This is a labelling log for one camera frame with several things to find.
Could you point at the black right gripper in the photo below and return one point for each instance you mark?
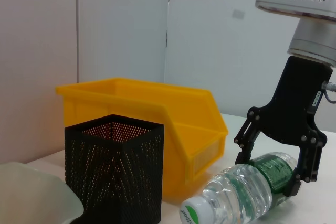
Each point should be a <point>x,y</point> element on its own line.
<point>296,103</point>

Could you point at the clear bottle with green label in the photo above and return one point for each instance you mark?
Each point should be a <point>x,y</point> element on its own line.
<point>236,192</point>

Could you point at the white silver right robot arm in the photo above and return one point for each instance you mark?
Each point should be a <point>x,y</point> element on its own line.
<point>312,43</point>

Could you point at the black mesh pen holder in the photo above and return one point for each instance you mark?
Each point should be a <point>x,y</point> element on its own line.
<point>113,171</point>

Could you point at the translucent wavy fruit plate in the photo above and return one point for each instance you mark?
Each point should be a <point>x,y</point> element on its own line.
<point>34,195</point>

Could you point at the yellow plastic bin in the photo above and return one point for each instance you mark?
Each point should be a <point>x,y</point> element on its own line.
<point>189,119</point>

